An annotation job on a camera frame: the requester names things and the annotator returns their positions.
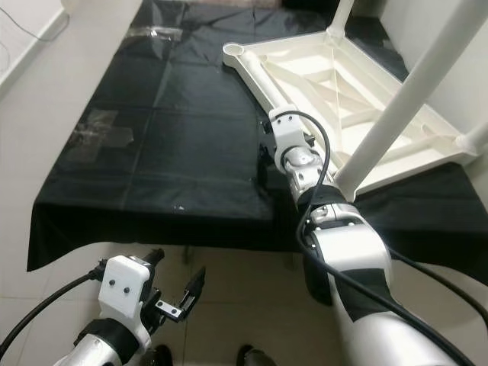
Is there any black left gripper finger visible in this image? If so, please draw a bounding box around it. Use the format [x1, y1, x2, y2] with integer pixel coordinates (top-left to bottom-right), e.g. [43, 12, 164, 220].
[181, 267, 207, 315]

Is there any white plastic table top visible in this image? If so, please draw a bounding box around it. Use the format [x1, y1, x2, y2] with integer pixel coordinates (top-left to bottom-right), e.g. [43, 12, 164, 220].
[223, 30, 488, 201]

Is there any black robot left foot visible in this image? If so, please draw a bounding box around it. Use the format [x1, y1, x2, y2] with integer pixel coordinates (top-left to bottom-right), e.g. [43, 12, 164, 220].
[146, 345, 176, 366]

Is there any black robot foot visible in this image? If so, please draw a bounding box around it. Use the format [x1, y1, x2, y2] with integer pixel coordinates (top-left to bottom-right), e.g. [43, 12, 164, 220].
[146, 345, 176, 366]
[236, 345, 277, 366]

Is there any black plastic table cover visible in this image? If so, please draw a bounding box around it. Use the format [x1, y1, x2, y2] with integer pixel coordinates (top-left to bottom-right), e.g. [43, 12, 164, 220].
[27, 0, 488, 271]

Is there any black robot right foot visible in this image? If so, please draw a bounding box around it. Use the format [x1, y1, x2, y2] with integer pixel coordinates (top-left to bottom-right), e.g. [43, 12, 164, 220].
[236, 345, 277, 366]

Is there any clear tape strip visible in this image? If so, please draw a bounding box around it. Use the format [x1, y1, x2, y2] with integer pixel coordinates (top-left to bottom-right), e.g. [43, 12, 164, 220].
[131, 27, 188, 40]

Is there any crumpled clear plastic wrap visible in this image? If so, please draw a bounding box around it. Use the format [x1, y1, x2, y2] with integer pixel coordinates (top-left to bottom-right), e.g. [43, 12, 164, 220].
[72, 111, 132, 157]

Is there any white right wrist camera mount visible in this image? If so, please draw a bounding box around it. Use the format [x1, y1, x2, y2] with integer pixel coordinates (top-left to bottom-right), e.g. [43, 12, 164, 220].
[268, 109, 312, 165]

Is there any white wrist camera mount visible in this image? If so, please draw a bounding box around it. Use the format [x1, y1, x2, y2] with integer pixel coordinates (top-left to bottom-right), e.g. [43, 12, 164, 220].
[103, 255, 161, 352]
[268, 109, 312, 165]

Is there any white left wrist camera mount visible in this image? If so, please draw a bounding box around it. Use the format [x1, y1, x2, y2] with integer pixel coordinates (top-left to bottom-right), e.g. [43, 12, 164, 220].
[103, 255, 161, 352]

